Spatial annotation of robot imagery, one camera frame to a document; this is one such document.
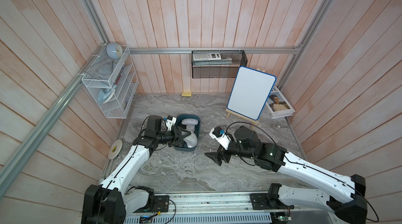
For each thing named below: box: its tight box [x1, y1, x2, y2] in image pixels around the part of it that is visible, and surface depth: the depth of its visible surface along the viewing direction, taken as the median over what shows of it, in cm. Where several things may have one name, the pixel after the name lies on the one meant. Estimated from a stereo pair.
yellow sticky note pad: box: [181, 91, 193, 97], surface depth 121 cm
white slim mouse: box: [181, 118, 199, 130], surface depth 100 cm
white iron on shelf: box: [97, 84, 118, 105], surface depth 81 cm
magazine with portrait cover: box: [265, 85, 296, 119], surface depth 110 cm
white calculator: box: [192, 52, 222, 62], surface depth 92 cm
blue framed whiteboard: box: [226, 65, 277, 121], surface depth 85 cm
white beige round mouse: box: [181, 129, 198, 149], surface depth 76 cm
